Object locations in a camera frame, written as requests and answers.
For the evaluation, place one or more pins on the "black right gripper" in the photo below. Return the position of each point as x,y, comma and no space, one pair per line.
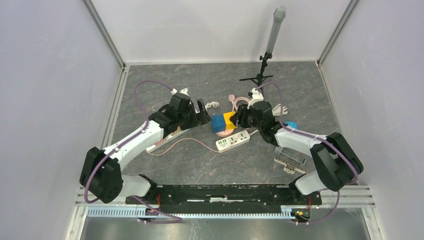
242,112

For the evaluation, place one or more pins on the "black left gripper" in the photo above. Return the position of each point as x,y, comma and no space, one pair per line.
199,118

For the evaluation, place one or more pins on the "dark blue cube socket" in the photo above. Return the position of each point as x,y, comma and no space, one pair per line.
218,123

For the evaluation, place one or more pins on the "yellow cube socket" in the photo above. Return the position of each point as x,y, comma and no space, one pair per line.
229,125

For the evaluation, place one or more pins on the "light blue cube adapter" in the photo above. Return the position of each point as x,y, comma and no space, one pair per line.
291,124

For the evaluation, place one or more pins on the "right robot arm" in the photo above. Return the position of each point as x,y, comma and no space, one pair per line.
336,164

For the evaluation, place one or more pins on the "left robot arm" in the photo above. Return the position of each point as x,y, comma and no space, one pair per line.
102,174

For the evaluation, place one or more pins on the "white power strip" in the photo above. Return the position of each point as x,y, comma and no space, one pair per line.
233,141

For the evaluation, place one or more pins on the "white dock with green inset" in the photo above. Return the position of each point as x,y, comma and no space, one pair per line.
167,139

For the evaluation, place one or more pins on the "grey microphone on tripod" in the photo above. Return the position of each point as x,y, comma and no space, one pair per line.
278,16

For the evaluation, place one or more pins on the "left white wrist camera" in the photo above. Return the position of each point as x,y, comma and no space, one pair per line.
182,92

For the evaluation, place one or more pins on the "grey metal bracket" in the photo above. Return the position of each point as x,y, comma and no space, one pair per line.
294,155

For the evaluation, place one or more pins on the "beige perforated bracket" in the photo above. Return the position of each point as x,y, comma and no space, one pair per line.
289,167

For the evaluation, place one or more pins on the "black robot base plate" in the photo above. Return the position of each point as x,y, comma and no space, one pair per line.
227,199

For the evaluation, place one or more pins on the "white slotted cable duct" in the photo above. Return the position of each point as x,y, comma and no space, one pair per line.
142,212

